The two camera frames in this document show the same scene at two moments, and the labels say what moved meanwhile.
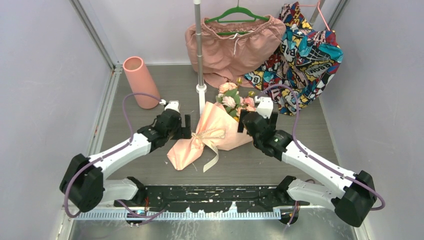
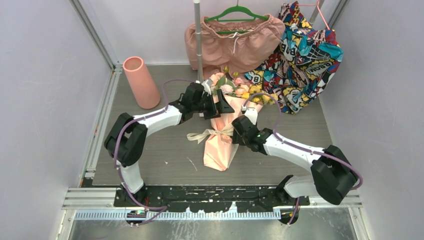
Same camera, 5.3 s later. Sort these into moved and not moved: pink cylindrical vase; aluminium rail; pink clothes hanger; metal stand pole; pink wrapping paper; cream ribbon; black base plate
Moved: pink wrapping paper
Not moved: aluminium rail; metal stand pole; pink cylindrical vase; pink clothes hanger; black base plate; cream ribbon
